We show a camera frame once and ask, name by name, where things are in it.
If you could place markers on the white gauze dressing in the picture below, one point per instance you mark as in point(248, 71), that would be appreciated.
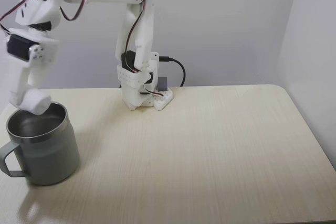
point(35, 102)

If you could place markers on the grey-green steel mug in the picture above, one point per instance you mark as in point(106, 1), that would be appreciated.
point(50, 155)

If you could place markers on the grey table clamp block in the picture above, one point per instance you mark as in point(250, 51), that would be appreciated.
point(163, 83)

